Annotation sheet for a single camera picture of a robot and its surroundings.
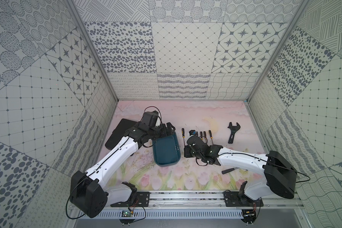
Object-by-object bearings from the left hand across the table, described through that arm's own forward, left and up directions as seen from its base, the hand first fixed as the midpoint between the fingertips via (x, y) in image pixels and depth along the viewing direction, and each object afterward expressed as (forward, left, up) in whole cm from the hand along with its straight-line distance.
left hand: (169, 127), depth 78 cm
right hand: (-6, -9, -14) cm, 18 cm away
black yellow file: (+9, -24, -21) cm, 33 cm away
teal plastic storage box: (-3, +3, -22) cm, 23 cm away
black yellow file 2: (+8, -21, -21) cm, 31 cm away
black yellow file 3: (+4, -8, -10) cm, 14 cm away
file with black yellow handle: (+9, -28, -21) cm, 36 cm away
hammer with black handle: (-16, -33, -22) cm, 43 cm away
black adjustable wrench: (+14, -45, -21) cm, 52 cm away
